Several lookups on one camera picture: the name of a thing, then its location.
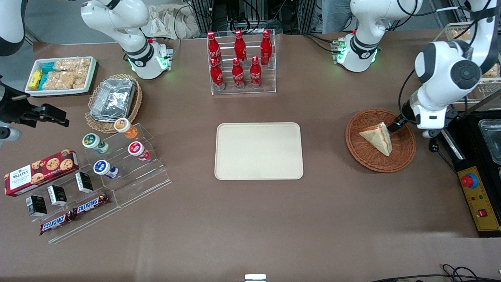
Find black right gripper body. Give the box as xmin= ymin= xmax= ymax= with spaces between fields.
xmin=0 ymin=76 xmax=40 ymax=127

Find triangular sandwich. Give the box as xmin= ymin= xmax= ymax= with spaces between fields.
xmin=359 ymin=122 xmax=393 ymax=157

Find brown round wicker basket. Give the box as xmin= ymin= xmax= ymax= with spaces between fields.
xmin=345 ymin=108 xmax=417 ymax=173

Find white rectangular snack tray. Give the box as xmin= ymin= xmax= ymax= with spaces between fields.
xmin=25 ymin=56 xmax=97 ymax=97

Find light oval wicker basket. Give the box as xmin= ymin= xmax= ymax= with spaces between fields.
xmin=85 ymin=74 xmax=143 ymax=134

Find beige plastic tray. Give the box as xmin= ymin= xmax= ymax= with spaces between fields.
xmin=214 ymin=122 xmax=304 ymax=181

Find rice cracker pack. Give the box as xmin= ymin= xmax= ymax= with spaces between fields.
xmin=43 ymin=70 xmax=87 ymax=90
xmin=54 ymin=58 xmax=91 ymax=73

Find yellow snack packet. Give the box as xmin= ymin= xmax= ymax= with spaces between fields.
xmin=28 ymin=70 xmax=43 ymax=90

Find green lid yoghurt cup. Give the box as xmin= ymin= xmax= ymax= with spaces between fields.
xmin=82 ymin=133 xmax=110 ymax=154

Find black countertop appliance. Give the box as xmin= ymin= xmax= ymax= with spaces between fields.
xmin=438 ymin=110 xmax=501 ymax=188

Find grey metal bar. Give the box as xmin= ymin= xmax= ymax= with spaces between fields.
xmin=456 ymin=92 xmax=501 ymax=120

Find red Walkers cookie box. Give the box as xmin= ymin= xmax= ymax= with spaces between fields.
xmin=4 ymin=149 xmax=79 ymax=197

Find stacked foil containers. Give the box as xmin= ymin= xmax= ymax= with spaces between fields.
xmin=90 ymin=78 xmax=136 ymax=122

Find clear glass container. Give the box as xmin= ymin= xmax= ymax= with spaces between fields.
xmin=478 ymin=119 xmax=501 ymax=165

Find blue lid yoghurt cup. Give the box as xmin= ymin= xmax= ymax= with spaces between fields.
xmin=93 ymin=160 xmax=119 ymax=179

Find small black box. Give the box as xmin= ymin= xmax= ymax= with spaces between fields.
xmin=47 ymin=185 xmax=68 ymax=207
xmin=75 ymin=172 xmax=94 ymax=193
xmin=25 ymin=195 xmax=47 ymax=217

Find orange lid yoghurt cup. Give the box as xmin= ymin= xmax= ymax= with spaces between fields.
xmin=114 ymin=117 xmax=139 ymax=139

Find red lid yoghurt cup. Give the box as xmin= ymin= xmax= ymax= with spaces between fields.
xmin=128 ymin=141 xmax=151 ymax=161

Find Snickers bar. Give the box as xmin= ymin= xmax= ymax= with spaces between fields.
xmin=73 ymin=193 xmax=110 ymax=217
xmin=39 ymin=211 xmax=76 ymax=236

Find yellow emergency stop control box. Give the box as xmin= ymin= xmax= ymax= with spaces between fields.
xmin=457 ymin=166 xmax=501 ymax=237

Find clear acrylic step display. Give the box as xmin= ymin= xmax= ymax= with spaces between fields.
xmin=14 ymin=123 xmax=173 ymax=244

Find person in blue jeans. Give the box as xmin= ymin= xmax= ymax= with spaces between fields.
xmin=322 ymin=0 xmax=355 ymax=34

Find clear acrylic bottle rack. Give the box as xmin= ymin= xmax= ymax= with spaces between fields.
xmin=207 ymin=29 xmax=277 ymax=96

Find crumpled beige paper bag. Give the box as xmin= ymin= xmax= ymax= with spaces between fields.
xmin=141 ymin=4 xmax=200 ymax=40

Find red cola bottle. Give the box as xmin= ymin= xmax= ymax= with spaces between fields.
xmin=232 ymin=58 xmax=245 ymax=90
xmin=207 ymin=31 xmax=222 ymax=65
xmin=209 ymin=58 xmax=225 ymax=91
xmin=234 ymin=30 xmax=247 ymax=63
xmin=260 ymin=29 xmax=273 ymax=66
xmin=250 ymin=56 xmax=263 ymax=89

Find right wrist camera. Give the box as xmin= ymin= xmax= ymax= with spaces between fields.
xmin=0 ymin=126 xmax=21 ymax=143

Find black power cable with plug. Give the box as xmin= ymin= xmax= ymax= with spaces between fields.
xmin=426 ymin=135 xmax=458 ymax=173

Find white wire snack rack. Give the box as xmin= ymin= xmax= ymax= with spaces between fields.
xmin=433 ymin=23 xmax=501 ymax=103

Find thin black cable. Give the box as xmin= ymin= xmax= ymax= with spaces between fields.
xmin=370 ymin=264 xmax=501 ymax=282

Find black equipment rack with cables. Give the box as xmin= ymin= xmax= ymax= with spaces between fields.
xmin=188 ymin=0 xmax=325 ymax=36

